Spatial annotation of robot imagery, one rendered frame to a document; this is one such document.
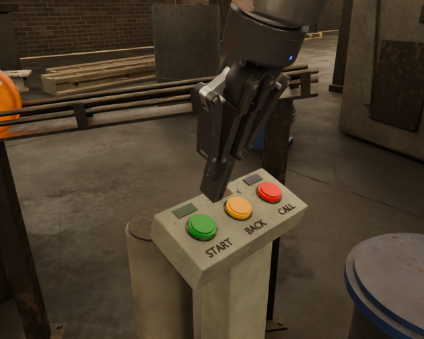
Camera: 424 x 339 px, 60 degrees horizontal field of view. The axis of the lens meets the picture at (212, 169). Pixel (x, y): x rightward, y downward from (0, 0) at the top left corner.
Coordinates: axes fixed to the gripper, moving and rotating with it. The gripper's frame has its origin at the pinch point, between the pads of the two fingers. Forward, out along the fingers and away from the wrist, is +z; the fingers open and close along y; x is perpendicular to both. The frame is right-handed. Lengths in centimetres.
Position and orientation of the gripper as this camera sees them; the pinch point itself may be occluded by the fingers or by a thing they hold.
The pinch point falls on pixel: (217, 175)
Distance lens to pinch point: 46.3
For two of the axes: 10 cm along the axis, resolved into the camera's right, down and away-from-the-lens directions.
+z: -2.4, 7.5, 6.2
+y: -7.3, 2.9, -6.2
